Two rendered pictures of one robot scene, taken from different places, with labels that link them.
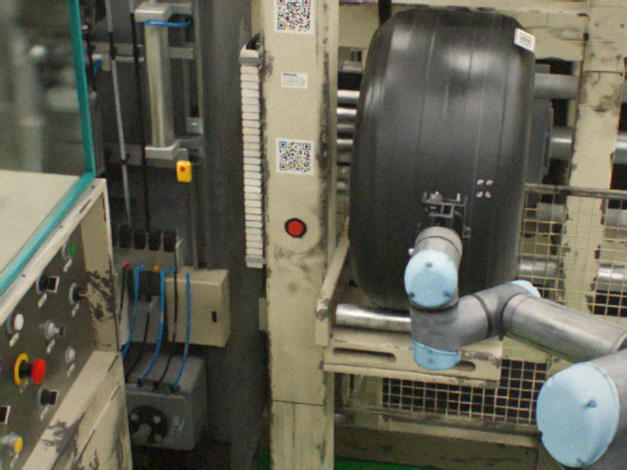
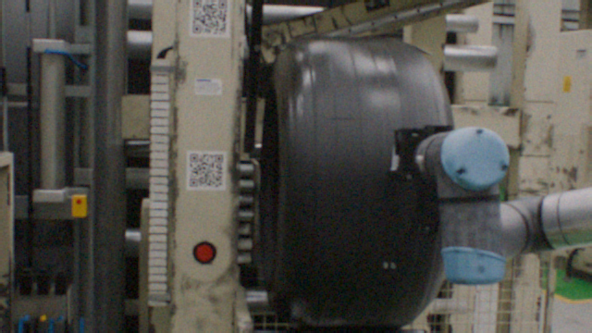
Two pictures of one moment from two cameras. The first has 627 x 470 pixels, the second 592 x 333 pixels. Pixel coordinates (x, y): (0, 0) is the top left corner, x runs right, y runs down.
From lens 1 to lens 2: 1.18 m
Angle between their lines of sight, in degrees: 29
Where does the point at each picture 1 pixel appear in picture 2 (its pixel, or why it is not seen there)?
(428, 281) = (482, 150)
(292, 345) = not seen: outside the picture
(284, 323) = not seen: outside the picture
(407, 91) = (338, 68)
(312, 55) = (227, 59)
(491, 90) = (416, 67)
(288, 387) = not seen: outside the picture
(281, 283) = (187, 320)
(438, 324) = (488, 216)
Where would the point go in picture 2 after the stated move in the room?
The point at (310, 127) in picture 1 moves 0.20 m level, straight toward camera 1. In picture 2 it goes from (223, 137) to (249, 143)
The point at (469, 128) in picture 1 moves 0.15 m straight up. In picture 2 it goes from (406, 95) to (411, 8)
